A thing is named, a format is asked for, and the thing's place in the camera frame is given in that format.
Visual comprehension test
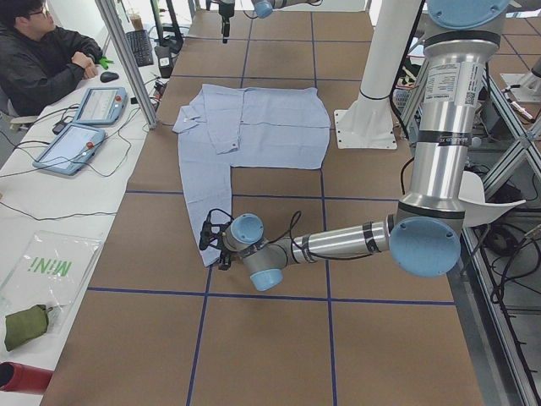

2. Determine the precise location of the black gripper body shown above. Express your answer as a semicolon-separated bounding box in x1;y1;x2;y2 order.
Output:
220;249;235;261
221;15;231;30

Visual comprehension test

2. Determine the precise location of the light blue striped shirt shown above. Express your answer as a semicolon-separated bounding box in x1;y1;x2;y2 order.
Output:
172;83;331;268

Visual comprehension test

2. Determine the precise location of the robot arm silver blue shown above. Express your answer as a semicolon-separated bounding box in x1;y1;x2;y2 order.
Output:
205;0;322;44
218;1;508;291

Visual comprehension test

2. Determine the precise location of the black keyboard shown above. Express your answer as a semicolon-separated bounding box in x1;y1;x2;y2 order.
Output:
125;30;153;67

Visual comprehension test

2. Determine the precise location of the iced coffee cup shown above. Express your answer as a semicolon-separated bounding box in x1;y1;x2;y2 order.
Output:
128;14;144;30

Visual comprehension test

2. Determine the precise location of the green toy figure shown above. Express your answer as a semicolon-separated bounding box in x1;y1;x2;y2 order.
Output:
98;57;114;70

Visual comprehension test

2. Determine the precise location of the black computer mouse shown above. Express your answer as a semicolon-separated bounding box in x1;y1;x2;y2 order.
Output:
100;71;119;83

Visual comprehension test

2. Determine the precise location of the upper blue teach pendant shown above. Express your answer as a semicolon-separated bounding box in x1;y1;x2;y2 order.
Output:
73;87;127;126

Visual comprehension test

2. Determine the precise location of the blue teach pendant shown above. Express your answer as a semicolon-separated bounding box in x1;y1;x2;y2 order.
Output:
32;123;106;176
73;87;127;126

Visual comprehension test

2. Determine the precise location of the clear plastic bag green print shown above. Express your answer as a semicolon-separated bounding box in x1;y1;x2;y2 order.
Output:
1;230;102;334

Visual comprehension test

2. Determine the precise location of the lower blue teach pendant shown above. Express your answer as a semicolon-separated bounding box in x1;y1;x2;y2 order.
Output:
32;123;106;176

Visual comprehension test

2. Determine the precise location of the person in black jacket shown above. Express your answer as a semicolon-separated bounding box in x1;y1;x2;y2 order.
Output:
1;1;102;116

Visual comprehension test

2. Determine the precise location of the green fabric pouch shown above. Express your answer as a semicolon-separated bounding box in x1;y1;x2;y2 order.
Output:
4;304;52;352

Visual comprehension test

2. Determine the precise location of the red cylinder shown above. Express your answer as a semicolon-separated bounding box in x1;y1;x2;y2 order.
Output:
1;361;53;395

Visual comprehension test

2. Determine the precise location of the white chair seat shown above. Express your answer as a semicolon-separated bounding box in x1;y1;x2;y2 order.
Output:
458;171;526;228

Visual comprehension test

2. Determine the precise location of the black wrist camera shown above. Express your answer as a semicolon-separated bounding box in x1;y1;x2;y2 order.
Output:
199;208;234;251

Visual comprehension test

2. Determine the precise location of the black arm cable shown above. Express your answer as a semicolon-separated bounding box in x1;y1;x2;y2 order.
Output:
265;158;418;261

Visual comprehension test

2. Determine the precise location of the aluminium frame post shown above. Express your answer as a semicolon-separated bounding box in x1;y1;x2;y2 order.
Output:
95;0;157;129

